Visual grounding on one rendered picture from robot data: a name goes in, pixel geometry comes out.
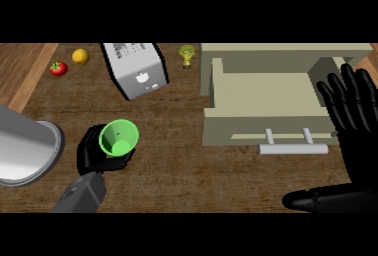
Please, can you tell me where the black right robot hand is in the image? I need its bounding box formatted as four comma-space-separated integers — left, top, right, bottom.
280, 63, 378, 214

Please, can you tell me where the green cup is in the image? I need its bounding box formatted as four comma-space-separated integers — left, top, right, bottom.
97, 119, 140, 158

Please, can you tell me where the beige open drawer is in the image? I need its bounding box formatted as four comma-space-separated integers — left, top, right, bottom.
200, 57, 363, 147

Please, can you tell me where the beige cabinet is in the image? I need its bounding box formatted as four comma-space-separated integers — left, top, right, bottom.
197, 43, 375, 97

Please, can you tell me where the green broccoli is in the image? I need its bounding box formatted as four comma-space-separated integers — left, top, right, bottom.
177, 44, 197, 70

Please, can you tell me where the grey toaster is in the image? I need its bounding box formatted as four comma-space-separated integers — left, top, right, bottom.
98, 43, 171, 102

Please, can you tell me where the yellow lemon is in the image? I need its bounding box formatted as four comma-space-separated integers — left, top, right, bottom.
70, 48, 91, 67

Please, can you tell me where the red tomato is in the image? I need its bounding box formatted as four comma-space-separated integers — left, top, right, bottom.
48, 61, 69, 77

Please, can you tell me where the large grey metal pot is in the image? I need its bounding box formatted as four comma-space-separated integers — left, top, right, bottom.
0, 104, 66, 188

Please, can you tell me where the white drawer handle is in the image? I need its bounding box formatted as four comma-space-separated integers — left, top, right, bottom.
258, 127, 329, 156

